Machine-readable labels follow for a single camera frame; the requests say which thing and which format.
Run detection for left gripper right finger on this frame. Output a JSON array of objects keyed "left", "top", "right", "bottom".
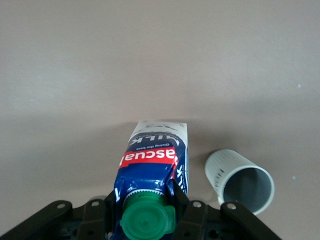
[{"left": 171, "top": 180, "right": 283, "bottom": 240}]

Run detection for brown table cover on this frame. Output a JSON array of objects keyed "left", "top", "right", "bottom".
[{"left": 0, "top": 0, "right": 320, "bottom": 240}]

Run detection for pale ribbed mug with print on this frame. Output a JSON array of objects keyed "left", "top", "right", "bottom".
[{"left": 204, "top": 148, "right": 276, "bottom": 216}]

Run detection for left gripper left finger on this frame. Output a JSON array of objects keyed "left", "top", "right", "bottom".
[{"left": 0, "top": 191, "right": 116, "bottom": 240}]

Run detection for blue milk carton green cap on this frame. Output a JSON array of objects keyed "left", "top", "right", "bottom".
[{"left": 112, "top": 120, "right": 191, "bottom": 240}]

